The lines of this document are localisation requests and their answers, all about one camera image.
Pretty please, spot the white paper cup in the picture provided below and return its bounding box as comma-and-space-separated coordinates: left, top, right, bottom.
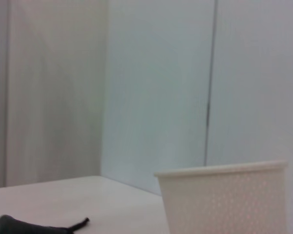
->
153, 159, 289, 234

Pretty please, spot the dark blue rag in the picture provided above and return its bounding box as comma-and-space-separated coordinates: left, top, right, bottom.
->
0, 214, 90, 234

